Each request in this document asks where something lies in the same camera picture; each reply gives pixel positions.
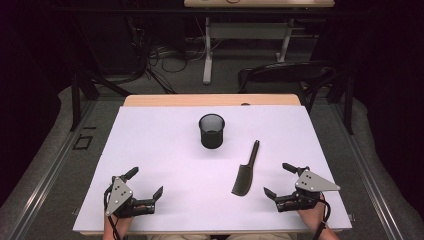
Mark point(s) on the black mesh pen cup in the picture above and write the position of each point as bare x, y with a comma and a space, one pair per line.
211, 136

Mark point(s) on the black metal stand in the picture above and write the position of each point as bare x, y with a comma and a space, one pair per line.
348, 110
75, 100

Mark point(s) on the black chair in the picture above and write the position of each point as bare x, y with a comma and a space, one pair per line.
286, 68

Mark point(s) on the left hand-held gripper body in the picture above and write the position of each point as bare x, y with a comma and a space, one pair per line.
119, 195

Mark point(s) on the person's left hand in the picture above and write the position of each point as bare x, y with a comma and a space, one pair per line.
124, 224

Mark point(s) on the white-legged desk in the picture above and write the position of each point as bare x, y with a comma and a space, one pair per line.
208, 50

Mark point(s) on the white table board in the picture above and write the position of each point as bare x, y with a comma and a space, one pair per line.
173, 173

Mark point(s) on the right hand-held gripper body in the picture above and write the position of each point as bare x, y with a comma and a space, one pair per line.
311, 184

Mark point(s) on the aluminium floor rail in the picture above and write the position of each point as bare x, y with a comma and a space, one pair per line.
370, 180
50, 180

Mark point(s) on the black comb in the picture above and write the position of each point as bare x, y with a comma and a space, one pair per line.
245, 180

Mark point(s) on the wooden table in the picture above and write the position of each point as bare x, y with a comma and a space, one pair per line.
200, 100

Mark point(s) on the person's right hand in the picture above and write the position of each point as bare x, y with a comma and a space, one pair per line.
315, 218

